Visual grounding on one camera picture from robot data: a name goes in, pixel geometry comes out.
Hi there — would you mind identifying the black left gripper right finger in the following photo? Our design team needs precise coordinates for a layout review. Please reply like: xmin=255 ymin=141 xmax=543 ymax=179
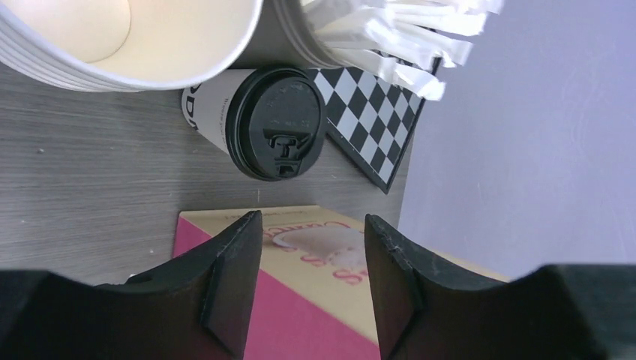
xmin=364 ymin=215 xmax=635 ymax=359

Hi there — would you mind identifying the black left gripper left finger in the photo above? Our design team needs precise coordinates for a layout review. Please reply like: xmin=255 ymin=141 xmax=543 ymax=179
xmin=1 ymin=211 xmax=263 ymax=359

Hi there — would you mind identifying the yellow pink paper bag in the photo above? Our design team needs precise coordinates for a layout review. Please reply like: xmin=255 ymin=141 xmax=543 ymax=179
xmin=171 ymin=204 xmax=510 ymax=360

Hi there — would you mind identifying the stack of paper cups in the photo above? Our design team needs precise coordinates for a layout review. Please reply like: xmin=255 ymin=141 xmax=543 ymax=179
xmin=1 ymin=1 xmax=263 ymax=92

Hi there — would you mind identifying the black white checkerboard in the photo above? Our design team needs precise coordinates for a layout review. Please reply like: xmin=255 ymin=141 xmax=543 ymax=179
xmin=305 ymin=67 xmax=425 ymax=194

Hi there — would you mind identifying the white paper-wrapped straws bundle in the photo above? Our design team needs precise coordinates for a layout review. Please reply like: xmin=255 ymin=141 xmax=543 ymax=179
xmin=301 ymin=0 xmax=504 ymax=101

